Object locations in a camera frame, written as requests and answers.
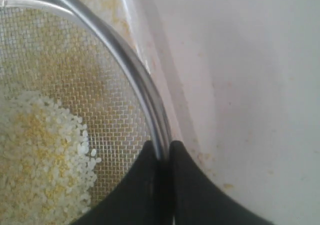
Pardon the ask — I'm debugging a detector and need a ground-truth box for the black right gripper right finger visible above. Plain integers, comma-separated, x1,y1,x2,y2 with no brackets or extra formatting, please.
169,140,271,225

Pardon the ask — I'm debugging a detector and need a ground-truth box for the round steel sieve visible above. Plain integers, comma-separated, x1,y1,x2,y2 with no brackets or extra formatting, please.
0,0,171,205

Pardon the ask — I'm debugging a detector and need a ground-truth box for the white plastic tray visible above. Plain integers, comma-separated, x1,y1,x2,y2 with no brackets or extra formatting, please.
64,0,218,166

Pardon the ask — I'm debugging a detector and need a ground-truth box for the yellow white grain mix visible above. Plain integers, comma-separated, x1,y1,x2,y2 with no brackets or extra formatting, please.
0,88,101,225

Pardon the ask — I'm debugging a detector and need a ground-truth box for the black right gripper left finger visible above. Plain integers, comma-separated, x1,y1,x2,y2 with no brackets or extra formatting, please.
74,140,173,225

